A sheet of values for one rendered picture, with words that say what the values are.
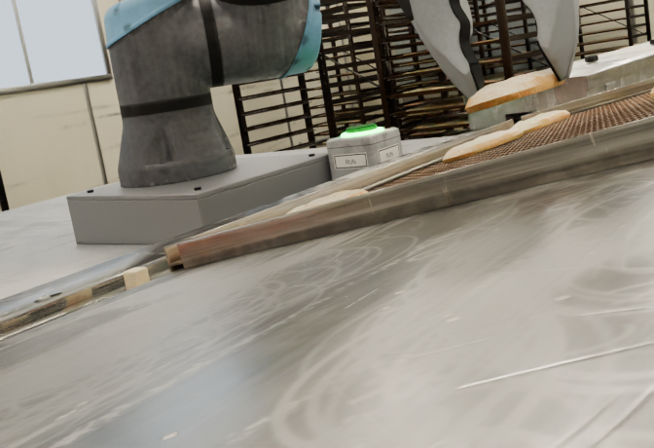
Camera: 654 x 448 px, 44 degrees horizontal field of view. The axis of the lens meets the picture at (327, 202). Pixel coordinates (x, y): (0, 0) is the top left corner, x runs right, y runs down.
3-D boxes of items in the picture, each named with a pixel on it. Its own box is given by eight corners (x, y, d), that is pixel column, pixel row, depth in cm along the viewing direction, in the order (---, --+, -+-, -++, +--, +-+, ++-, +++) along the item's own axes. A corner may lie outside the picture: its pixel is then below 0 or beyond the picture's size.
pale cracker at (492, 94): (511, 99, 45) (506, 81, 45) (578, 79, 43) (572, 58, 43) (449, 121, 37) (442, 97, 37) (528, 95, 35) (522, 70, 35)
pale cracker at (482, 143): (498, 141, 72) (494, 130, 72) (535, 131, 69) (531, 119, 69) (431, 167, 65) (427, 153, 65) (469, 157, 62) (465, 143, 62)
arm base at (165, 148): (99, 186, 106) (84, 111, 105) (195, 164, 116) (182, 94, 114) (160, 188, 95) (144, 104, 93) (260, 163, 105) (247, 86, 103)
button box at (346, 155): (369, 210, 110) (355, 130, 109) (419, 209, 106) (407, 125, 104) (334, 226, 104) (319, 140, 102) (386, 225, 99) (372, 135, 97)
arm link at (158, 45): (119, 105, 109) (99, 2, 106) (219, 90, 111) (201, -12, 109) (116, 108, 97) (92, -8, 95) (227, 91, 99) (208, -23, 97)
